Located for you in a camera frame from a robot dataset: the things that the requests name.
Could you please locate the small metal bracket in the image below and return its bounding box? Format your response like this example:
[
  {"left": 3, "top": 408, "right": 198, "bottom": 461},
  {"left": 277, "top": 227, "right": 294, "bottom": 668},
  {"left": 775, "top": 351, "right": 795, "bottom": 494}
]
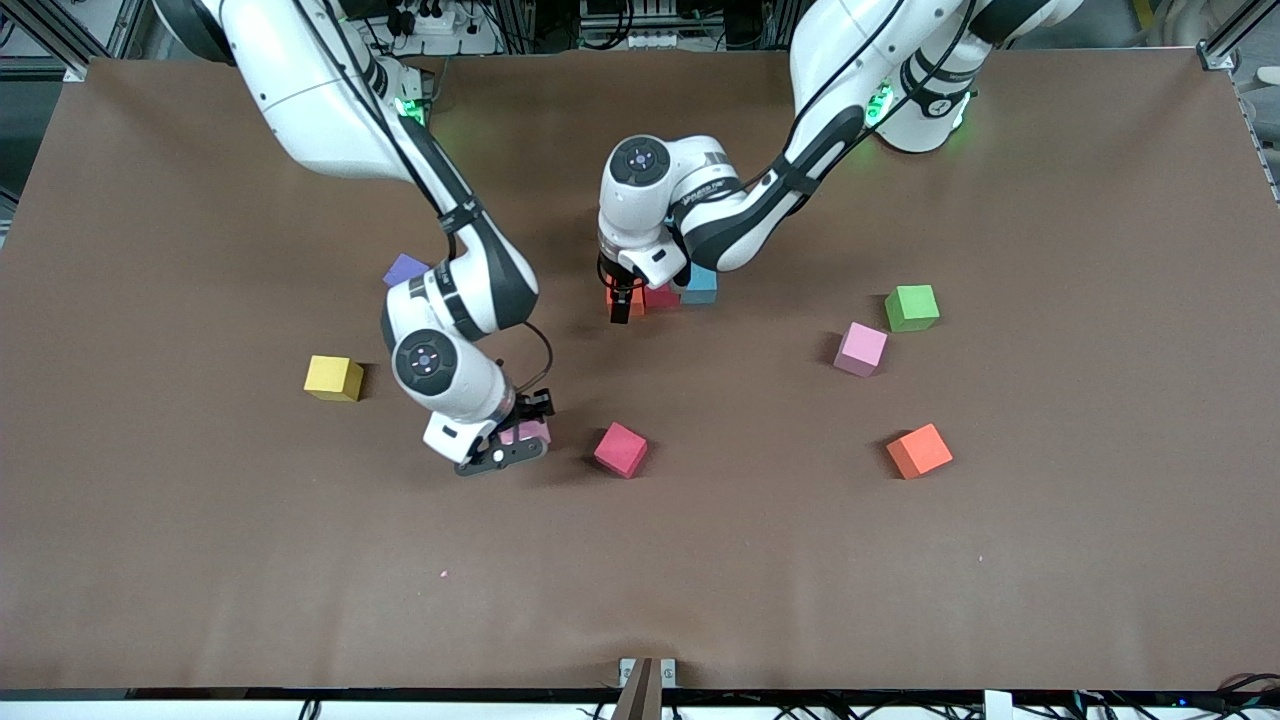
[{"left": 619, "top": 657, "right": 678, "bottom": 689}]

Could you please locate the aluminium frame profile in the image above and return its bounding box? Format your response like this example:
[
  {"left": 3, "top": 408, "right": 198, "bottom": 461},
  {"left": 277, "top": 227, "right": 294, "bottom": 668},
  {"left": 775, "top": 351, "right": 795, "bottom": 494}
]
[
  {"left": 0, "top": 0, "right": 146, "bottom": 81},
  {"left": 1198, "top": 0, "right": 1280, "bottom": 71}
]

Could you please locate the silver equipment box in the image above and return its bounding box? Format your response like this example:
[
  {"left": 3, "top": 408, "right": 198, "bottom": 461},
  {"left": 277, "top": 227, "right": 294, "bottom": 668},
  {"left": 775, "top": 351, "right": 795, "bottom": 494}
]
[{"left": 580, "top": 0, "right": 701, "bottom": 51}]

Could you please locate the white power strip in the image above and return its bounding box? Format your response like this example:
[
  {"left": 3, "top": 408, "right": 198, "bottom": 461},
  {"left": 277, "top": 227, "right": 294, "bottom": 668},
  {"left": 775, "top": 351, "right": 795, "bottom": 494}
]
[{"left": 385, "top": 0, "right": 501, "bottom": 56}]

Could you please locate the yellow foam cube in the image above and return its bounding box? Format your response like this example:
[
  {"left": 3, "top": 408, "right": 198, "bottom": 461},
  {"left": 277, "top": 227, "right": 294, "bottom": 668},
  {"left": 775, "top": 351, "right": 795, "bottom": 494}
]
[{"left": 303, "top": 355, "right": 365, "bottom": 403}]

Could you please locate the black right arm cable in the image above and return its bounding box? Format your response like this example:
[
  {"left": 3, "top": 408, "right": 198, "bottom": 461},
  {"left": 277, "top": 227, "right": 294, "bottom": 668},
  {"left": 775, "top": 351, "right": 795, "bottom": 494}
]
[{"left": 515, "top": 320, "right": 557, "bottom": 396}]

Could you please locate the green foam cube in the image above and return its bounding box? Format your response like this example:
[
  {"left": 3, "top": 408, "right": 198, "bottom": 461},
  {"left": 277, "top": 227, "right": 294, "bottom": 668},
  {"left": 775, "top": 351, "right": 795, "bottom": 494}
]
[{"left": 884, "top": 284, "right": 941, "bottom": 333}]

